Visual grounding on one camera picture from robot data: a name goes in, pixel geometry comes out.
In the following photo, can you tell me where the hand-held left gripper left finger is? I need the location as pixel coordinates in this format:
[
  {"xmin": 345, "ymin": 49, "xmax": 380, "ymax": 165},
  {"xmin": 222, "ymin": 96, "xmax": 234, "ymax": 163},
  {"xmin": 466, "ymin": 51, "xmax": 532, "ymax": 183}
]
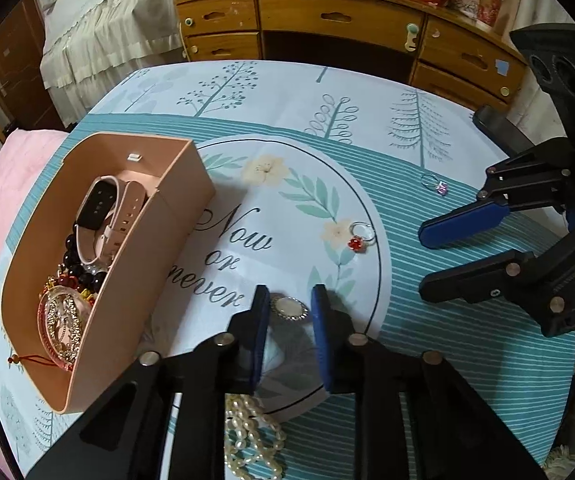
[{"xmin": 24, "ymin": 285, "xmax": 271, "ymax": 480}]

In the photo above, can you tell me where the floral paper cup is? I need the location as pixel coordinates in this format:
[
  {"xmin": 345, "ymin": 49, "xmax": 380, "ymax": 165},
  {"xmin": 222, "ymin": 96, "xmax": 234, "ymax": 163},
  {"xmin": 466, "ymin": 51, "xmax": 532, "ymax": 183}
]
[{"xmin": 476, "ymin": 0, "xmax": 507, "ymax": 31}]

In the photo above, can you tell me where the oval pearl brooch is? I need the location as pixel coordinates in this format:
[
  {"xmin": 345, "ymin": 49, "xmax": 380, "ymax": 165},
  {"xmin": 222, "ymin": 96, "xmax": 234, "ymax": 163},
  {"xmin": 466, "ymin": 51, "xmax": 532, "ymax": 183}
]
[{"xmin": 268, "ymin": 296, "xmax": 311, "ymax": 321}]

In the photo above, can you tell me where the pink storage box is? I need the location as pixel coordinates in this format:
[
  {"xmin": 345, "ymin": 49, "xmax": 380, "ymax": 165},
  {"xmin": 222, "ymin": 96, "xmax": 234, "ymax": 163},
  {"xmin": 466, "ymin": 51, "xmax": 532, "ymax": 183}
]
[{"xmin": 1, "ymin": 131, "xmax": 216, "ymax": 415}]

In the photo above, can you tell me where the pink stone ring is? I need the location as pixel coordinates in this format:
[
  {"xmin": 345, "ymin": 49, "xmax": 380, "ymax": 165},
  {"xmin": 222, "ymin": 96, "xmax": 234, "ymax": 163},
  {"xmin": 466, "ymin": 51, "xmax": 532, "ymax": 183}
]
[{"xmin": 421, "ymin": 172, "xmax": 449, "ymax": 196}]

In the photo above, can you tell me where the black bead bracelet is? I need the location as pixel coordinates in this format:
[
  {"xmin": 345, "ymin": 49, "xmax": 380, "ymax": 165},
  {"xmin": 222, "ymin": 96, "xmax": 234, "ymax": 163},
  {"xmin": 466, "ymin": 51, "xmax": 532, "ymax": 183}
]
[{"xmin": 60, "ymin": 232, "xmax": 110, "ymax": 293}]

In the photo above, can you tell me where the brown wooden door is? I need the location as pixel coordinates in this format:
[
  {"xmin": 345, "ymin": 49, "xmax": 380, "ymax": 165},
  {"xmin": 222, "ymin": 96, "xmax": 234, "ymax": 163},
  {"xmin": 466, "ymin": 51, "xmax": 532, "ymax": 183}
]
[{"xmin": 0, "ymin": 0, "xmax": 65, "ymax": 133}]

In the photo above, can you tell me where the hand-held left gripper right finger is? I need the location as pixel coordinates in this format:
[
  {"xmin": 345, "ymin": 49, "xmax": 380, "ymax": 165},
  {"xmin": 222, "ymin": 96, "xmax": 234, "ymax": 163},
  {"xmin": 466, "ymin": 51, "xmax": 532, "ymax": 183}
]
[{"xmin": 311, "ymin": 284, "xmax": 551, "ymax": 480}]

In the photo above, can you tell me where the pink smartwatch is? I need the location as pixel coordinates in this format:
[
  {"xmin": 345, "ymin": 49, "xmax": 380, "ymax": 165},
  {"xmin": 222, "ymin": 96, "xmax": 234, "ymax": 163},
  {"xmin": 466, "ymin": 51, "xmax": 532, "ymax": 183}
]
[{"xmin": 72, "ymin": 172, "xmax": 150, "ymax": 266}]

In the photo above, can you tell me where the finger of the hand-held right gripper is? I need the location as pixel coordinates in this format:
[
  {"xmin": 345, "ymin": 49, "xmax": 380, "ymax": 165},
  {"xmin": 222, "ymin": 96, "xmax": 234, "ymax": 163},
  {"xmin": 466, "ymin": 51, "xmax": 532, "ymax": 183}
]
[
  {"xmin": 419, "ymin": 240, "xmax": 575, "ymax": 307},
  {"xmin": 417, "ymin": 137, "xmax": 575, "ymax": 251}
]

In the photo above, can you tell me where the white lace furniture cover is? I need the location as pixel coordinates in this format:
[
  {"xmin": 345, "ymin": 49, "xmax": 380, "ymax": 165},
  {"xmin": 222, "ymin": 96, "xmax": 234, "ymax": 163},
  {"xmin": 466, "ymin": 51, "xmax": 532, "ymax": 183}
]
[{"xmin": 40, "ymin": 0, "xmax": 188, "ymax": 92}]

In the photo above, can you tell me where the red cord bangle bracelet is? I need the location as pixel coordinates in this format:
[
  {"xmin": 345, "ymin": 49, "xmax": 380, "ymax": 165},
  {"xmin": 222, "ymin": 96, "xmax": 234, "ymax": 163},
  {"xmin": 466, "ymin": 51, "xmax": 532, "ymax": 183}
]
[{"xmin": 7, "ymin": 280, "xmax": 93, "ymax": 373}]

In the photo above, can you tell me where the wooden desk with drawers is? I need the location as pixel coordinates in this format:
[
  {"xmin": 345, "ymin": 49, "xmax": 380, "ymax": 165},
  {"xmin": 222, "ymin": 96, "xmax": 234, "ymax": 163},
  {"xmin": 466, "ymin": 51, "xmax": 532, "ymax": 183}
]
[{"xmin": 174, "ymin": 0, "xmax": 528, "ymax": 111}]

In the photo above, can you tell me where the multi-strand pearl necklace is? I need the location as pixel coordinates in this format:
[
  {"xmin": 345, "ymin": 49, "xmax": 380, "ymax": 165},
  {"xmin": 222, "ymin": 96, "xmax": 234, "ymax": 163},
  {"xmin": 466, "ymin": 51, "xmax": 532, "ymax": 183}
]
[{"xmin": 224, "ymin": 392, "xmax": 288, "ymax": 480}]

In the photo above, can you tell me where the gold pearl hair comb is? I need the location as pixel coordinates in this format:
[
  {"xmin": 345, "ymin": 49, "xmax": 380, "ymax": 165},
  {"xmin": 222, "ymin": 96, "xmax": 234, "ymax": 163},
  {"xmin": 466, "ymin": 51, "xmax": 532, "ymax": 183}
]
[{"xmin": 47, "ymin": 290, "xmax": 88, "ymax": 361}]

